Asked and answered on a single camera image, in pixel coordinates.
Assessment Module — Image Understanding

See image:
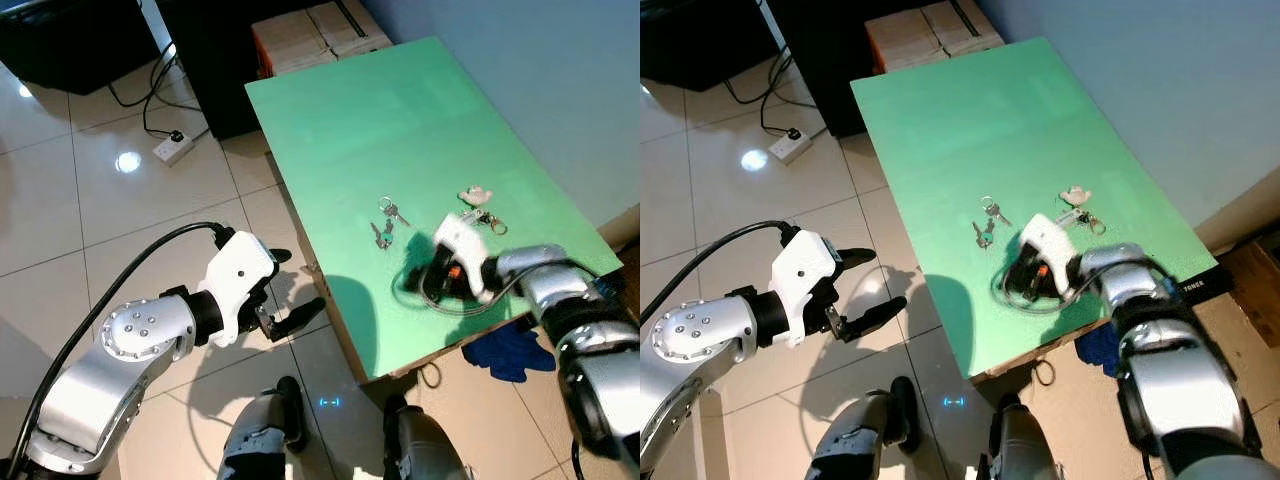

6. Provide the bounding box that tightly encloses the brown cardboard box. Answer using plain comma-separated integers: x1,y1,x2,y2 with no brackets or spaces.
865,8,946,76
920,0,1006,53
250,8,336,79
305,0,394,56

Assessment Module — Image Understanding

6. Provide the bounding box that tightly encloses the metal key ring with keys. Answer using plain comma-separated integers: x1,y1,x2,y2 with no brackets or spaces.
462,207,509,237
1062,207,1109,237

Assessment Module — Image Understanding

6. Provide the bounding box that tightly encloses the black cabinet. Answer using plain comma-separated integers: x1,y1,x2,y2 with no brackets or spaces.
765,0,881,139
155,0,266,141

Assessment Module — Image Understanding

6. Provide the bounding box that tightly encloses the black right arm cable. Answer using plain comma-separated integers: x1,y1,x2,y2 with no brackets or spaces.
390,262,591,319
990,255,1176,316

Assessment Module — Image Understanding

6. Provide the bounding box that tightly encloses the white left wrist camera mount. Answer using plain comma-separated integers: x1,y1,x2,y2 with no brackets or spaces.
768,228,843,349
197,232,279,348

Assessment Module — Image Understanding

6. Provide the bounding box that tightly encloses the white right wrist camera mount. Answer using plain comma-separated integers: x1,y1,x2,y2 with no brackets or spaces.
433,213,501,301
1018,213,1081,291

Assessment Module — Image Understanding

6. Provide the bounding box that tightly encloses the blue cloth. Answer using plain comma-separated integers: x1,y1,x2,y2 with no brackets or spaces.
1075,322,1121,379
462,325,557,383

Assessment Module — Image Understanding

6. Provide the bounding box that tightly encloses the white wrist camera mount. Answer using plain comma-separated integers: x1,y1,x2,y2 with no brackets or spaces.
1018,213,1081,291
433,213,501,301
768,228,843,349
197,232,279,348

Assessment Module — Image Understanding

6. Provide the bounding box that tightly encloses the white power strip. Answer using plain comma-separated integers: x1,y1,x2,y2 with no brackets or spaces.
152,130,196,166
768,128,813,166

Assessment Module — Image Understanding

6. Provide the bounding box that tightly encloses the robot leg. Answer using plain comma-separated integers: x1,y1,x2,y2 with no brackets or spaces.
978,393,1066,480
805,376,921,480
383,393,471,480
218,376,309,480

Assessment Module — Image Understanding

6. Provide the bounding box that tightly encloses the robot right leg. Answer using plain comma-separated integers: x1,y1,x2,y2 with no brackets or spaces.
978,393,1066,480
383,393,471,480

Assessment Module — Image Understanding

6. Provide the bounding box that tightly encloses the black power cable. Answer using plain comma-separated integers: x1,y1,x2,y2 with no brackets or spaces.
108,45,211,141
722,45,816,141

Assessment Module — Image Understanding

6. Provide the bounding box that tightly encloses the robot left leg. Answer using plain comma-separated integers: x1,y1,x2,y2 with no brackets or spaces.
805,376,921,480
218,376,309,480

